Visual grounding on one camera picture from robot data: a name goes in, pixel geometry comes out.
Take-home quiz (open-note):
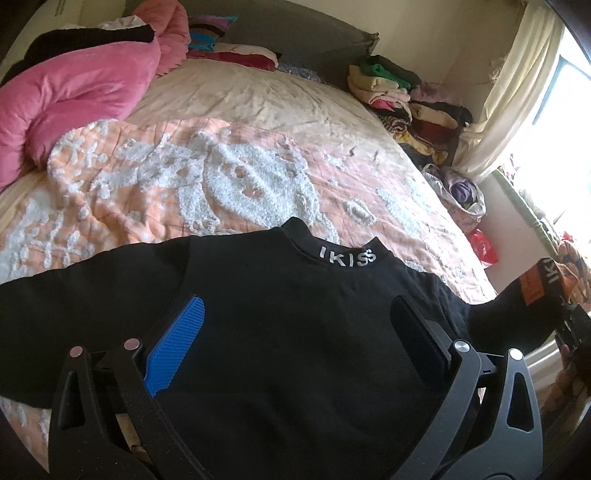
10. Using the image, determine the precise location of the grey headboard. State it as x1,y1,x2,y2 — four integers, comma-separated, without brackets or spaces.
182,0,380,89

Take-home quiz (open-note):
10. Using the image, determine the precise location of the orange white tufted blanket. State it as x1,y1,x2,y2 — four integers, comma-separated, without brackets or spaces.
0,117,485,444

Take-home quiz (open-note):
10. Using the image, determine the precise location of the cream curtain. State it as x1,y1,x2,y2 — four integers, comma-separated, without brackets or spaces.
454,4,568,184

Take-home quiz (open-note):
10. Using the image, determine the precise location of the grey lace cloth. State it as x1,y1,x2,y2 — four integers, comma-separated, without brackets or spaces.
276,61,326,85

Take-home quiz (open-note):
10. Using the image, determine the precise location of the white bag of clothes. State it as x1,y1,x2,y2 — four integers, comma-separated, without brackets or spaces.
421,164,489,234

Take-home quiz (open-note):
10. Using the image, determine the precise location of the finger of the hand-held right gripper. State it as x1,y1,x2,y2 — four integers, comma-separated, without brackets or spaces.
553,295,591,358

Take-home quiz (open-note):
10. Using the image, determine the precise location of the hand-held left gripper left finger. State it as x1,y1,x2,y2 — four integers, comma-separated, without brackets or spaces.
47,294,218,480

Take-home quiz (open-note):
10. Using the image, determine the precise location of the patterned orange cloth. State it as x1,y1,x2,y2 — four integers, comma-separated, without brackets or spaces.
553,232,591,303

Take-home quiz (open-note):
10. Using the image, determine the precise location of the white wardrobe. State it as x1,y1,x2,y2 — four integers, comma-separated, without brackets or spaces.
28,0,139,29

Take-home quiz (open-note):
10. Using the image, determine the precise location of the red folded cloth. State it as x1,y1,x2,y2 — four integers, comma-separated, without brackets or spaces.
186,41,281,71

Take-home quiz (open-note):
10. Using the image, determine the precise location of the pink comforter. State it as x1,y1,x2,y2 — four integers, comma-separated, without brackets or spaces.
0,0,191,191

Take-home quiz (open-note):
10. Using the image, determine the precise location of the window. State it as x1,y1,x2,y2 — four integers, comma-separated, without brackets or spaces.
505,28,591,222

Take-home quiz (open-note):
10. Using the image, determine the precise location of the pile of folded clothes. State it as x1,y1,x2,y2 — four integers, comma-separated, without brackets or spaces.
348,54,475,168

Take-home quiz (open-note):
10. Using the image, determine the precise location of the red plastic bag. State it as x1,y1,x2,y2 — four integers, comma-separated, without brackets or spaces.
466,229,500,267

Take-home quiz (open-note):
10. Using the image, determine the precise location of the black sweater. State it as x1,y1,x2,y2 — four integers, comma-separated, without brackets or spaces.
0,217,583,480

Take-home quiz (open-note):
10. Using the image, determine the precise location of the black garment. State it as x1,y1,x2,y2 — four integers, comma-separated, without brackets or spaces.
0,23,156,88

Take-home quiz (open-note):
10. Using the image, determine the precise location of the cream bed sheet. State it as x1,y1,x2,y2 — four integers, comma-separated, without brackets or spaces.
127,58,416,153

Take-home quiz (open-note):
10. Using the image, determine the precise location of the person's right hand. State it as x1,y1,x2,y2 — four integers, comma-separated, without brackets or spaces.
551,345,591,409

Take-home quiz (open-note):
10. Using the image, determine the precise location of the striped knit cloth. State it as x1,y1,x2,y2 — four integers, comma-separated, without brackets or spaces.
186,15,239,54

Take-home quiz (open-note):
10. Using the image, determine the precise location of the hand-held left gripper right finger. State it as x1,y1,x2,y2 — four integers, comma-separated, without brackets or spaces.
389,294,548,480

